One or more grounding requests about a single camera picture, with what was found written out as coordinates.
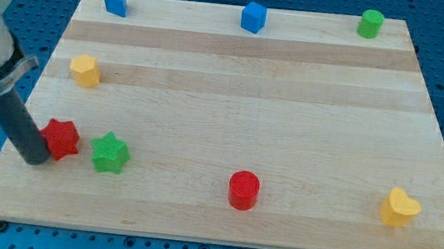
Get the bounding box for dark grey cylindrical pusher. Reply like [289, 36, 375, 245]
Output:
[0, 88, 51, 165]

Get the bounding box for blue triangle block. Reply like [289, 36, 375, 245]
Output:
[103, 0, 127, 17]

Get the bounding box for red star block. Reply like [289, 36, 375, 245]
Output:
[40, 118, 80, 161]

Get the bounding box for yellow hexagon block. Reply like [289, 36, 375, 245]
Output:
[69, 54, 101, 88]

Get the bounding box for green star block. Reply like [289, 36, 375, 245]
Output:
[90, 131, 130, 175]

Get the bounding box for red cylinder block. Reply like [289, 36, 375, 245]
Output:
[227, 170, 261, 211]

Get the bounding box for blue cube block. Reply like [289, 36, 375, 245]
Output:
[240, 2, 267, 34]

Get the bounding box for wooden board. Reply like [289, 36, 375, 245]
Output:
[0, 0, 444, 249]

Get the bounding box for green cylinder block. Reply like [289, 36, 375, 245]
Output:
[357, 9, 385, 39]

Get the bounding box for yellow heart block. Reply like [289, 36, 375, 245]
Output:
[379, 187, 422, 227]

